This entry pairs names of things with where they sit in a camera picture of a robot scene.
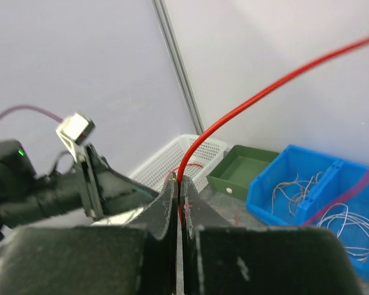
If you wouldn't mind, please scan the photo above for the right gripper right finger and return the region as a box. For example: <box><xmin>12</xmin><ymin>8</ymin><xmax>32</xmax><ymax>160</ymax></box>
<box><xmin>181</xmin><ymin>176</ymin><xmax>232</xmax><ymax>294</ymax></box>

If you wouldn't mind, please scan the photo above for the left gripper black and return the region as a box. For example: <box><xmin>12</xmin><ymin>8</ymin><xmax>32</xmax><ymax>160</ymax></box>
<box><xmin>74</xmin><ymin>144</ymin><xmax>159</xmax><ymax>219</ymax></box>

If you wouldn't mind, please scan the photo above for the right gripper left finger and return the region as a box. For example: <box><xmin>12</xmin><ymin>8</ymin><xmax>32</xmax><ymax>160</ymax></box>
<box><xmin>132</xmin><ymin>175</ymin><xmax>178</xmax><ymax>294</ymax></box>

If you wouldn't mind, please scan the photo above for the thick red cable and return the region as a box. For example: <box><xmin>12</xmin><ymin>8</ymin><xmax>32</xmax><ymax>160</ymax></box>
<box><xmin>165</xmin><ymin>162</ymin><xmax>204</xmax><ymax>182</ymax></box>

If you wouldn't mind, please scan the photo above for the pink orange thin wire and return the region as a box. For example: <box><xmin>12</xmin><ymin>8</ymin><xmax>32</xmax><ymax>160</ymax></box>
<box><xmin>271</xmin><ymin>171</ymin><xmax>323</xmax><ymax>217</ymax></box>

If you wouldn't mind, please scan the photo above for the white thin cable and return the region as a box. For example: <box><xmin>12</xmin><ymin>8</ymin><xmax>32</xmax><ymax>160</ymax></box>
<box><xmin>315</xmin><ymin>202</ymin><xmax>369</xmax><ymax>264</ymax></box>

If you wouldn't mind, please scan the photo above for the red thin wire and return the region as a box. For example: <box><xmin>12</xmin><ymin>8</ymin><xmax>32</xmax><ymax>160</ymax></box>
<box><xmin>176</xmin><ymin>30</ymin><xmax>369</xmax><ymax>228</ymax></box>

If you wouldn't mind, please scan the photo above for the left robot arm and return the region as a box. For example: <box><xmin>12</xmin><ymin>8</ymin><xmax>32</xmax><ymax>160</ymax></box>
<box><xmin>0</xmin><ymin>140</ymin><xmax>159</xmax><ymax>241</ymax></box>

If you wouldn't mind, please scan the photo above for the empty white basket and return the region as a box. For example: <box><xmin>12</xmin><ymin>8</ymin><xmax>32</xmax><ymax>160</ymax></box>
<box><xmin>130</xmin><ymin>135</ymin><xmax>228</xmax><ymax>192</ymax></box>

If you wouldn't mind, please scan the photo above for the green plastic box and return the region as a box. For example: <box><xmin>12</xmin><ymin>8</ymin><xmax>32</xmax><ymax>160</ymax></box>
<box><xmin>207</xmin><ymin>145</ymin><xmax>279</xmax><ymax>201</ymax></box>

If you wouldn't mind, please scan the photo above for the blue divided plastic bin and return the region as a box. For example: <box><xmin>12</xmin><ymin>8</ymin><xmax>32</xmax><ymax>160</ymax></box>
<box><xmin>246</xmin><ymin>145</ymin><xmax>369</xmax><ymax>280</ymax></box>

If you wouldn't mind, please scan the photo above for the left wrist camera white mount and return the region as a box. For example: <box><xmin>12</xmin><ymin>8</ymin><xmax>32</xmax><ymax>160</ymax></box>
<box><xmin>55</xmin><ymin>112</ymin><xmax>95</xmax><ymax>162</ymax></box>

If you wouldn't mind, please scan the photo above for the left grey aluminium post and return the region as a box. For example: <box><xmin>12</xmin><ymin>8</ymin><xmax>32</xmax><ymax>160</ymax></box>
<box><xmin>153</xmin><ymin>0</ymin><xmax>204</xmax><ymax>135</ymax></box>

